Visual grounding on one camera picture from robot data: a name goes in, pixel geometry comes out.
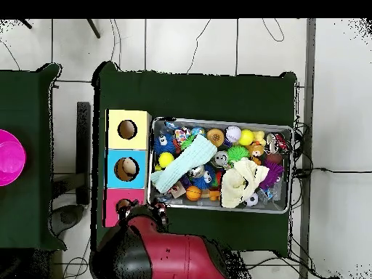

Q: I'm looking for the wooden box with three holes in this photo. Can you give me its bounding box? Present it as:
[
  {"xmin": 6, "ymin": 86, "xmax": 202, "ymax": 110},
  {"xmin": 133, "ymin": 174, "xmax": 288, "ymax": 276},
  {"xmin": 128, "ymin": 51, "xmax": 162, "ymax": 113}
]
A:
[{"xmin": 102, "ymin": 108, "xmax": 153, "ymax": 228}]

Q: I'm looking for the shallow clear mesh bin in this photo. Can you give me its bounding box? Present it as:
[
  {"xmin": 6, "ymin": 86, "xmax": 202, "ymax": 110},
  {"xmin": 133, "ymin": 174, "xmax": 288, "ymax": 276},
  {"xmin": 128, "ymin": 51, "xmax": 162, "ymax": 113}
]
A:
[{"xmin": 146, "ymin": 116, "xmax": 294, "ymax": 214}]

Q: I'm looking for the light blue cloth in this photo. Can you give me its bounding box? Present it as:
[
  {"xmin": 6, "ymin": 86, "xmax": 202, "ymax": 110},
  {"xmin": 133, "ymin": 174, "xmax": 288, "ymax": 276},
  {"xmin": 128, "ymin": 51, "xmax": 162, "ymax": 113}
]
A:
[{"xmin": 150, "ymin": 134, "xmax": 218, "ymax": 194}]

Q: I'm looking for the blue fuzzy googly-eyed toy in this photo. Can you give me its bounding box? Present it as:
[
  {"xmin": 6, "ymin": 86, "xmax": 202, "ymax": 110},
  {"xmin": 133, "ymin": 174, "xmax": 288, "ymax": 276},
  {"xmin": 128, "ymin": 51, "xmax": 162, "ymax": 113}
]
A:
[{"xmin": 153, "ymin": 132, "xmax": 177, "ymax": 155}]

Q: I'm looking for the toy burger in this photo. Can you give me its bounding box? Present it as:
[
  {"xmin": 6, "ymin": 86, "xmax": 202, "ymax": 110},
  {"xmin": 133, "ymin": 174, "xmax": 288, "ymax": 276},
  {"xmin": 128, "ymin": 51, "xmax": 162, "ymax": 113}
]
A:
[{"xmin": 206, "ymin": 128, "xmax": 225, "ymax": 147}]

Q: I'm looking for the crushed can with silver top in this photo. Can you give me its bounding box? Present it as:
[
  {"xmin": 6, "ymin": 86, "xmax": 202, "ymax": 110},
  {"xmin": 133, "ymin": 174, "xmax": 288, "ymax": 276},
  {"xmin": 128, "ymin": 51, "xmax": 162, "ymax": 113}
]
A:
[{"xmin": 213, "ymin": 150, "xmax": 230, "ymax": 169}]

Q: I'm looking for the white baseball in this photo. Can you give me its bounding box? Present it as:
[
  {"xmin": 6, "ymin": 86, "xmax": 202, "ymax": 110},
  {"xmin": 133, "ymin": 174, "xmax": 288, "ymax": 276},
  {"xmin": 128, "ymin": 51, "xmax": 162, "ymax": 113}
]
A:
[{"xmin": 225, "ymin": 125, "xmax": 243, "ymax": 144}]

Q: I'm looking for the green spiky ball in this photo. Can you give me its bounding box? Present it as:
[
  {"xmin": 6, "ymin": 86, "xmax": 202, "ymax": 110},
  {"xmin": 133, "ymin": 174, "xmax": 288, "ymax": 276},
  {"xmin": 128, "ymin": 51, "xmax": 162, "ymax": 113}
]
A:
[{"xmin": 226, "ymin": 145, "xmax": 251, "ymax": 163}]

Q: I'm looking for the cream yellow cloth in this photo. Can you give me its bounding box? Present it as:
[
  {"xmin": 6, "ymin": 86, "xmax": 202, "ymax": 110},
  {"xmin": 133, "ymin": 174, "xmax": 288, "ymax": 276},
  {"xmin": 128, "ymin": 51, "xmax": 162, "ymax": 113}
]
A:
[{"xmin": 220, "ymin": 156, "xmax": 270, "ymax": 209}]

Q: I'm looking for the dark green tablecloth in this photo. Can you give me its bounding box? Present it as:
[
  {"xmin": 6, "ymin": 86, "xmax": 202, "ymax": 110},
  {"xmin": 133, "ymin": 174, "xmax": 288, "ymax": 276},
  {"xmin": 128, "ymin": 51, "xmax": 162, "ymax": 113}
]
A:
[
  {"xmin": 91, "ymin": 60, "xmax": 298, "ymax": 258},
  {"xmin": 0, "ymin": 62, "xmax": 68, "ymax": 251}
]

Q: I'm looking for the yellow tennis ball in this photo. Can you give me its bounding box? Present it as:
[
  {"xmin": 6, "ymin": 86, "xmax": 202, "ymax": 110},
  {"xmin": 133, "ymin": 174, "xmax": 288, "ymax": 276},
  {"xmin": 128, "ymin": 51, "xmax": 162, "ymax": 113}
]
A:
[{"xmin": 238, "ymin": 129, "xmax": 255, "ymax": 146}]

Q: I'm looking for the purple spiky ball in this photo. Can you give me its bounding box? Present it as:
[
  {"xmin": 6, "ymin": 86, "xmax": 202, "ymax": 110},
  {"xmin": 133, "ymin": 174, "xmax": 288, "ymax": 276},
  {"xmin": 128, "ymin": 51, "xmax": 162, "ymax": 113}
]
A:
[{"xmin": 259, "ymin": 159, "xmax": 284, "ymax": 190}]

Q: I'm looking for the crushed red soda can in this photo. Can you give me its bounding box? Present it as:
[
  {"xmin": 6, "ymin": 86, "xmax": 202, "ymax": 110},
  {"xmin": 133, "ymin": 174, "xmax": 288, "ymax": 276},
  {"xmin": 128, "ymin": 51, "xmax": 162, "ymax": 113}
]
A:
[{"xmin": 265, "ymin": 132, "xmax": 291, "ymax": 155}]

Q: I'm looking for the black flat panel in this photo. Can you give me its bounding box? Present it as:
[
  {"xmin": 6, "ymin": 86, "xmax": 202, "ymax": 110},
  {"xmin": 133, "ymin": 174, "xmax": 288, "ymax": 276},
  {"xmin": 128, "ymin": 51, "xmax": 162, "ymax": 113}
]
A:
[{"xmin": 76, "ymin": 101, "xmax": 92, "ymax": 206}]

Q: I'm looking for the grey round stand base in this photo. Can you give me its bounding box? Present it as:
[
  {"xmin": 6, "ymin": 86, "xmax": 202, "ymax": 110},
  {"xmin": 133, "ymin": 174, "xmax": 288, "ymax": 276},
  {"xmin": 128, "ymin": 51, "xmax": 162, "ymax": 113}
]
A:
[{"xmin": 50, "ymin": 204, "xmax": 86, "ymax": 237}]

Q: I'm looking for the pink plastic bowl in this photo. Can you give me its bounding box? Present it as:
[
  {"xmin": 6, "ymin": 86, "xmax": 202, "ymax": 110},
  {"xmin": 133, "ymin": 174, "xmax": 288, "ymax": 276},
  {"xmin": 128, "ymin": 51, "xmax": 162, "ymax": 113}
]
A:
[{"xmin": 0, "ymin": 129, "xmax": 28, "ymax": 187}]

